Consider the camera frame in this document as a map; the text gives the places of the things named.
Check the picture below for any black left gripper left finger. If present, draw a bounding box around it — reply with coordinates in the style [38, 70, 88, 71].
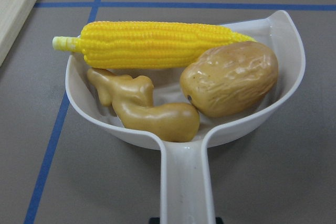
[149, 217, 160, 224]

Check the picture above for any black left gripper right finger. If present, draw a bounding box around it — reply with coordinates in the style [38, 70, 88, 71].
[215, 217, 224, 224]

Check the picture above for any beige plastic dustpan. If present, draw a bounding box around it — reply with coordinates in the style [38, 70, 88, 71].
[65, 10, 305, 223]

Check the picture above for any tan toy ginger root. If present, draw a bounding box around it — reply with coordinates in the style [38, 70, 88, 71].
[87, 68, 200, 142]

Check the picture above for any brown toy potato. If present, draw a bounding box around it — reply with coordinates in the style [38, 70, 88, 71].
[180, 41, 278, 118]

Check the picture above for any yellow toy corn cob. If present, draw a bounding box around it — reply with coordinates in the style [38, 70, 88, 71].
[52, 21, 254, 69]

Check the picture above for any bamboo cutting board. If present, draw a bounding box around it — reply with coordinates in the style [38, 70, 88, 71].
[1, 0, 37, 63]

